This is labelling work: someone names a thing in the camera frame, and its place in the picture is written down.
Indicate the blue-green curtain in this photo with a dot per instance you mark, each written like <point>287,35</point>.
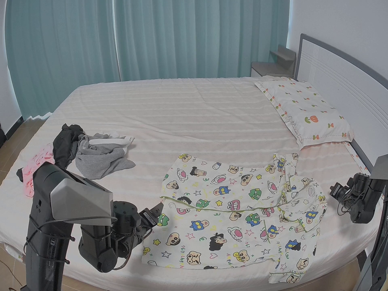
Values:
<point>60,41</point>
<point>197,26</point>

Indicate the pink garment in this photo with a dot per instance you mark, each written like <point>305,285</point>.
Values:
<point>33,168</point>

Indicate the white printed pillow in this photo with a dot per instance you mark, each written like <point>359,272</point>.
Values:
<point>303,108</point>

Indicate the black chest of drawers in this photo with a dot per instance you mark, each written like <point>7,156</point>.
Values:
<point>1,135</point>

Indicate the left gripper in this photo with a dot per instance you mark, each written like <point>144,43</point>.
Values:
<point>148,218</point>

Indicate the grey bedside table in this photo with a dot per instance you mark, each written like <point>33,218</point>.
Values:
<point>263,70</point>

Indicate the black garment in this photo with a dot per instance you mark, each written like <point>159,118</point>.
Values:
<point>62,147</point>

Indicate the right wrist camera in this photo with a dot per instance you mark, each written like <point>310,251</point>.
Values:
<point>338,191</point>

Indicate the dark grey garment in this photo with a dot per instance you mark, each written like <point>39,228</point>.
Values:
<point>20,174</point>

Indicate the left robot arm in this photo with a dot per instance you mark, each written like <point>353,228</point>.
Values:
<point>72,195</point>

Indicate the bed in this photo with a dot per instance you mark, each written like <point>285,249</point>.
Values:
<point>182,108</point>

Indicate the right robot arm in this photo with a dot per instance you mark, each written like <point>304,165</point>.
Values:
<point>369,198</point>

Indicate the white printed pyjama top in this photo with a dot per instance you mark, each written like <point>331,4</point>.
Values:
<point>227,198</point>

